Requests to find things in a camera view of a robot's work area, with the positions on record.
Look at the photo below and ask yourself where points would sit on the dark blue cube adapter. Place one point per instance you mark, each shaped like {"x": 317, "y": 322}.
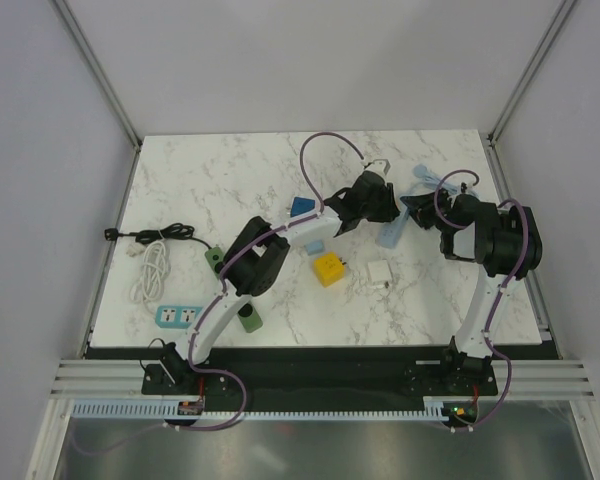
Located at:
{"x": 302, "y": 206}

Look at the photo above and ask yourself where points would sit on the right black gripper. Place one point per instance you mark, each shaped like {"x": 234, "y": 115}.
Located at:
{"x": 420, "y": 208}

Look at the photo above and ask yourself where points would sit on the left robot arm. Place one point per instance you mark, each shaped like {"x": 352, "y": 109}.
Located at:
{"x": 252, "y": 265}

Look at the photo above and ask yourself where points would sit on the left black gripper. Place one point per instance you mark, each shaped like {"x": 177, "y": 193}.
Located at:
{"x": 389, "y": 211}

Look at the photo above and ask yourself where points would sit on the green power strip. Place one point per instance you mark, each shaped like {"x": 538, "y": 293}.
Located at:
{"x": 226, "y": 305}

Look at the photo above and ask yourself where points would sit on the yellow cube plug adapter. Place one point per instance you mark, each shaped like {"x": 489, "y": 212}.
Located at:
{"x": 328, "y": 269}

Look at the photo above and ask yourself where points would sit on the white slotted cable duct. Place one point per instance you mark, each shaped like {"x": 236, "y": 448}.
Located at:
{"x": 174, "y": 410}

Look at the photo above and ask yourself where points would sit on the aluminium frame post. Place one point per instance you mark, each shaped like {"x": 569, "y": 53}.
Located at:
{"x": 541, "y": 52}
{"x": 79, "y": 39}

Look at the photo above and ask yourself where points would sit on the light blue plug adapter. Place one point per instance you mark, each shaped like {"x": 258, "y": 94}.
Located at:
{"x": 315, "y": 247}

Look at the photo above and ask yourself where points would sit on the light blue power strip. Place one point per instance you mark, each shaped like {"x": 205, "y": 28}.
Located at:
{"x": 390, "y": 233}

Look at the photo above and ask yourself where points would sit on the right aluminium frame post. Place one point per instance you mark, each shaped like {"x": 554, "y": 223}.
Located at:
{"x": 541, "y": 52}

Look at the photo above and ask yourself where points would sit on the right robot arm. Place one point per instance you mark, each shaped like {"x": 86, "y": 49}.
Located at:
{"x": 504, "y": 242}

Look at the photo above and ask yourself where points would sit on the teal USB power strip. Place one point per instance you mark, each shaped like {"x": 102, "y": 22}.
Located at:
{"x": 176, "y": 317}

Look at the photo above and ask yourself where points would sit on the left aluminium frame post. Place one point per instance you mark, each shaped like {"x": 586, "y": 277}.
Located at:
{"x": 79, "y": 39}

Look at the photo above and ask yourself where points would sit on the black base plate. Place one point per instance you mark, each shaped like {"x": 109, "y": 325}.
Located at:
{"x": 313, "y": 378}

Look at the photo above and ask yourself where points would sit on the white USB charger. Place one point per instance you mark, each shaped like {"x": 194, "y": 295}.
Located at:
{"x": 379, "y": 273}

